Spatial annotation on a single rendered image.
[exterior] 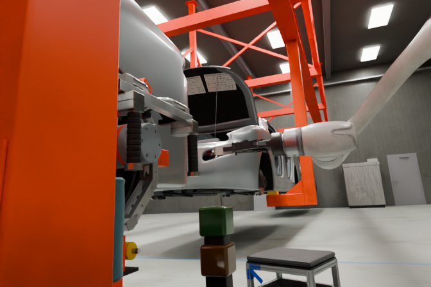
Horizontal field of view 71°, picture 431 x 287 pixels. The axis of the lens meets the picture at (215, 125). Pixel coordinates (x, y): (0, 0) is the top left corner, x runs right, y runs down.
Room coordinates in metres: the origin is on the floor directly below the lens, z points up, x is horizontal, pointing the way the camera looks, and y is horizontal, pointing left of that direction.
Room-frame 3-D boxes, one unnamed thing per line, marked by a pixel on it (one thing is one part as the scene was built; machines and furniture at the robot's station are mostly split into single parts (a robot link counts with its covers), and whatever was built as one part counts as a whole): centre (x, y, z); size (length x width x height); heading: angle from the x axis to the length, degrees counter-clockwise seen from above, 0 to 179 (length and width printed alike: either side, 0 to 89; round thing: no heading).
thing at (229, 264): (0.45, 0.01, 0.59); 0.04 x 0.04 x 0.04; 69
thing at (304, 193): (4.42, -1.02, 1.75); 0.68 x 0.16 x 2.45; 69
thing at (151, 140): (0.97, 0.30, 0.85); 0.21 x 0.14 x 0.14; 69
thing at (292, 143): (0.95, -0.24, 0.83); 0.09 x 0.06 x 0.09; 159
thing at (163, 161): (1.29, 0.26, 0.85); 0.09 x 0.08 x 0.07; 159
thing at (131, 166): (0.76, 0.21, 0.83); 0.04 x 0.04 x 0.16
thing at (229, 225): (0.45, 0.01, 0.64); 0.04 x 0.04 x 0.04; 69
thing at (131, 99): (0.77, 0.24, 0.93); 0.09 x 0.05 x 0.05; 69
